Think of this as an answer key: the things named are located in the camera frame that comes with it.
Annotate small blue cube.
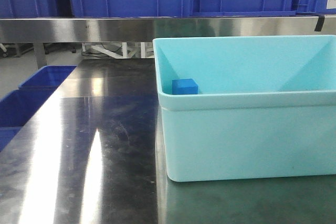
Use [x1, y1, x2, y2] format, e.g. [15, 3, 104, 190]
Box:
[172, 79, 198, 95]

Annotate light cyan plastic tub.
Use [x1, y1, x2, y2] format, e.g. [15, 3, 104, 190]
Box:
[153, 35, 335, 182]

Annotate blue floor bin near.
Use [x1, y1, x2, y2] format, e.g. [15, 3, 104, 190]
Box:
[0, 86, 57, 151]

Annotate black tape strip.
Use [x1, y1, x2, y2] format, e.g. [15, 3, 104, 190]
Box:
[314, 15, 325, 32]

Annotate stainless steel shelf rail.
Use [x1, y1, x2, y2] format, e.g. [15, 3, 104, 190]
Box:
[1, 15, 335, 43]

